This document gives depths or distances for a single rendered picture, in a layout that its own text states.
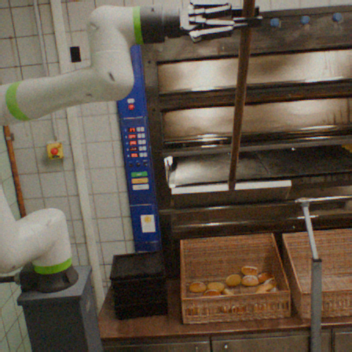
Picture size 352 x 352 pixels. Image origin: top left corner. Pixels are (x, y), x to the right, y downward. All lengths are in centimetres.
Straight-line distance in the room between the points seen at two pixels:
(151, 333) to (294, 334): 71
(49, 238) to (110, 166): 118
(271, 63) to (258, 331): 140
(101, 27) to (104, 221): 166
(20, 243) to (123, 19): 68
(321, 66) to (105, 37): 157
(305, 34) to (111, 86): 156
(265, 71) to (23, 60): 132
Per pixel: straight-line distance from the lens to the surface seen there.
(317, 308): 213
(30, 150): 256
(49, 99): 118
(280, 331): 222
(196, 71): 234
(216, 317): 223
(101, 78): 104
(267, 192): 200
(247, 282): 250
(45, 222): 133
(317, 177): 251
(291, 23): 241
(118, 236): 257
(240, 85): 129
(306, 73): 239
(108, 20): 107
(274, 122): 238
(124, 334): 225
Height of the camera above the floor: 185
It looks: 15 degrees down
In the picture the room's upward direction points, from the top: 5 degrees counter-clockwise
